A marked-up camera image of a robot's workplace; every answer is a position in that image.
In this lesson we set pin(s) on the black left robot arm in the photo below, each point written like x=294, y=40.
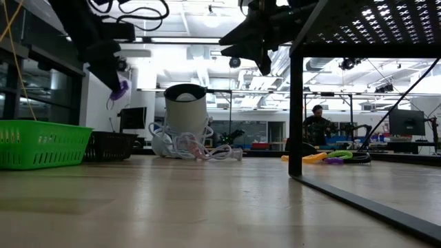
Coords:
x=72, y=17

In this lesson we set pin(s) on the white desk lamp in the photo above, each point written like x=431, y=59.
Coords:
x=186, y=113

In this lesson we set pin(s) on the person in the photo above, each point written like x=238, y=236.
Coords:
x=317, y=127

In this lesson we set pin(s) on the background black robot arm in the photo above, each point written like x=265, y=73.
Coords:
x=367, y=132
x=234, y=134

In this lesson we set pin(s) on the black plastic basket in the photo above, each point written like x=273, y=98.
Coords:
x=110, y=146

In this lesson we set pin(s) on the black background workstation frame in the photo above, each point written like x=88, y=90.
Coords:
x=351, y=113

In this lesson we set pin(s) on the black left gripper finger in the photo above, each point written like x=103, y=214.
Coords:
x=100, y=74
x=113, y=77

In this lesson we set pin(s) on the red storage box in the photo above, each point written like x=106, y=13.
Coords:
x=260, y=146

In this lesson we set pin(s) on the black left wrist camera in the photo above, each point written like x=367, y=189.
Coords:
x=119, y=31

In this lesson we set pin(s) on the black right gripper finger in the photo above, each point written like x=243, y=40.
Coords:
x=253, y=31
x=255, y=51

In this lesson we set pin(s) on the black table clamp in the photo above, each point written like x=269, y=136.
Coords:
x=140, y=142
x=310, y=148

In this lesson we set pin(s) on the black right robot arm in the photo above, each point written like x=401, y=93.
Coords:
x=305, y=4

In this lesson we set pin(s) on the black computer monitor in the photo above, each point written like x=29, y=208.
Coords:
x=411, y=125
x=132, y=118

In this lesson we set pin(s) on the green plastic basket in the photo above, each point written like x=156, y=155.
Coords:
x=41, y=144

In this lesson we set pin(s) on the black perforated metal shelf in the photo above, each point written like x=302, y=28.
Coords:
x=344, y=34

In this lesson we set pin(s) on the black ceiling spotlight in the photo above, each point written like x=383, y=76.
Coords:
x=348, y=63
x=235, y=62
x=123, y=65

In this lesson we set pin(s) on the black monitor stand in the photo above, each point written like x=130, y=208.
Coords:
x=435, y=134

